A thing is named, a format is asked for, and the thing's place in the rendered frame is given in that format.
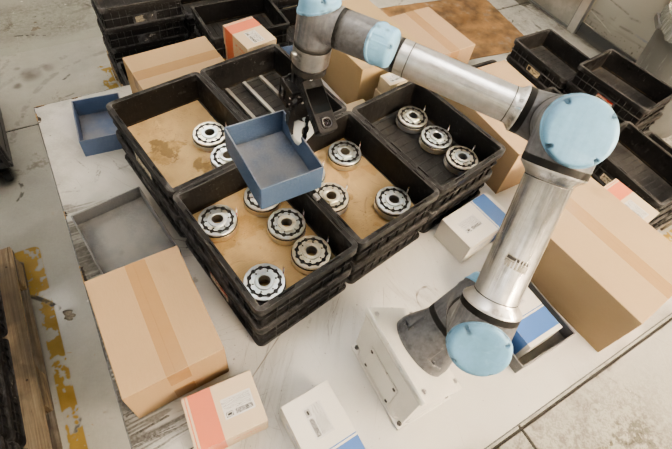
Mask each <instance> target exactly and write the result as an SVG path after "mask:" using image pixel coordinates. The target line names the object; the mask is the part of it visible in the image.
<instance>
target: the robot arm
mask: <svg viewBox="0 0 672 449"><path fill-rule="evenodd" d="M341 4H342V1H341V0H299V3H298V7H297V9H296V13H297V16H296V24H295V32H294V41H293V50H292V51H291V52H290V58H291V60H292V64H291V69H292V71H291V73H290V74H288V75H287V76H282V77H280V84H279V93H278V96H279V98H280V99H281V101H282V103H283V104H284V106H285V107H286V108H290V109H288V112H287V113H286V116H285V121H286V124H287V126H288V128H289V132H290V135H291V138H292V140H293V141H294V143H295V144H296V145H300V144H301V143H302V140H301V137H302V136H303V138H304V139H305V141H307V140H308V139H309V138H310V137H311V136H312V135H313V134H314V133H315V135H316V136H323V135H326V134H330V133H332V132H334V131H335V130H337V128H338V125H337V122H336V119H335V116H334V114H333V111H332V108H331V105H330V102H329V99H328V97H327V94H326V91H325V88H324V85H323V82H322V79H321V78H322V77H323V76H324V75H325V74H326V70H327V67H328V66H329V61H330V56H331V51H332V48H333V49H335V50H338V51H340V52H343V53H345V54H347V55H350V56H352V57H355V58H357V59H360V60H362V61H364V62H366V63H368V64H369V65H372V66H376V67H378V68H380V69H383V70H385V71H387V72H390V73H392V74H395V75H397V76H399V77H401V78H404V79H406V80H408V81H410V82H413V83H415V84H417V85H419V86H422V87H424V88H426V89H428V90H431V91H433V92H435V93H437V94H440V95H442V96H444V97H446V98H448V99H451V100H453V101H455V102H457V103H460V104H462V105H464V106H466V107H469V108H471V109H473V110H475V111H478V112H480V113H482V114H484V115H487V116H489V117H491V118H493V119H496V120H498V121H500V122H502V123H503V124H504V126H505V129H506V130H508V131H510V132H512V133H514V134H516V135H518V136H520V137H522V138H523V139H525V140H526V141H528V142H527V144H526V147H525V149H524V151H523V154H522V156H521V161H522V164H523V166H524V169H525V172H524V174H523V176H522V178H521V181H520V183H519V185H518V188H517V190H516V192H515V194H514V197H513V199H512V201H511V203H510V206H509V208H508V210H507V212H506V215H505V217H504V219H503V222H502V224H501V226H500V228H499V231H498V233H497V235H496V237H495V240H494V242H493V244H492V247H491V249H490V251H489V253H488V256H487V258H486V260H485V262H484V265H483V267H482V269H481V272H479V271H475V272H473V273H472V274H470V275H469V276H466V277H465V278H464V280H462V281H461V282H460V283H458V284H457V285H456V286H455V287H453V288H452V289H451V290H450V291H448V292H447V293H446V294H444V295H443V296H442V297H441V298H439V299H438V300H437V301H435V302H434V303H433V304H432V305H430V306H429V307H427V308H425V309H422V310H419V311H416V312H413V313H410V314H407V315H405V316H404V317H402V318H401V319H400V320H399V321H398V322H397V331H398V335H399V337H400V340H401V342H402V344H403V346H404V348H405V349H406V351H407V352H408V354H409V355H410V357H411V358H412V359H413V360H414V362H415V363H416V364H417V365H418V366H419V367H420V368H421V369H422V370H424V371H425V372H426V373H428V374H429V375H431V376H434V377H439V376H440V375H441V374H443V373H444V372H446V371H447V369H448V368H449V367H450V365H451V364H452V362H453V363H454V364H455V365H456V366H457V367H458V368H459V369H460V370H462V371H464V372H465V373H468V374H470V375H474V376H480V377H486V376H490V375H496V374H498V373H500V372H502V371H503V370H504V369H505V368H506V367H507V366H508V365H509V363H510V361H511V359H512V354H513V345H512V342H511V341H512V339H513V337H514V335H515V332H516V330H517V328H518V326H519V324H520V322H521V320H522V317H523V316H522V313H521V311H520V309H519V303H520V301H521V299H522V297H523V295H524V293H525V291H526V289H527V287H528V284H529V282H530V280H531V278H532V276H533V274H534V272H535V270H536V268H537V266H538V263H539V261H540V259H541V257H542V255H543V253H544V251H545V249H546V247H547V245H548V242H549V240H550V238H551V236H552V234H553V232H554V230H555V228H556V226H557V224H558V221H559V219H560V217H561V215H562V213H563V211H564V209H565V207H566V205H567V203H568V200H569V198H570V196H571V194H572V192H573V190H574V189H575V188H576V187H579V186H581V185H584V184H586V183H588V181H589V179H590V177H591V175H592V173H593V171H594V169H595V167H596V165H597V164H599V163H600V162H602V161H603V160H605V159H606V158H607V157H608V156H609V155H610V154H611V153H612V151H613V150H614V148H615V146H616V144H617V142H618V139H619V132H620V127H619V121H618V118H617V116H616V114H615V112H614V111H613V109H612V108H611V107H610V106H609V105H608V104H607V103H606V102H604V101H603V100H601V99H599V98H597V97H595V96H592V95H590V94H585V93H571V94H557V93H551V92H547V91H544V90H540V89H538V88H535V87H533V86H531V85H529V86H526V87H519V86H517V85H514V84H512V83H510V82H507V81H505V80H503V79H500V78H498V77H496V76H493V75H491V74H489V73H486V72H484V71H482V70H479V69H477V68H475V67H472V66H470V65H468V64H465V63H463V62H461V61H458V60H456V59H454V58H451V57H449V56H447V55H444V54H442V53H440V52H437V51H435V50H433V49H430V48H428V47H426V46H423V45H421V44H419V43H416V42H414V41H412V40H409V39H407V38H405V37H403V36H401V32H400V30H399V29H398V28H396V27H394V26H392V25H390V24H389V23H387V22H385V21H380V20H377V19H374V18H372V17H369V16H367V15H364V14H361V13H359V12H356V11H354V10H351V9H349V8H347V7H345V6H342V5H341ZM289 77H291V78H289ZM286 78H287V79H286ZM284 79H285V80H284ZM281 85H282V86H283V96H282V94H281ZM303 127H304V133H303V135H302V132H301V131H302V129H303Z"/></svg>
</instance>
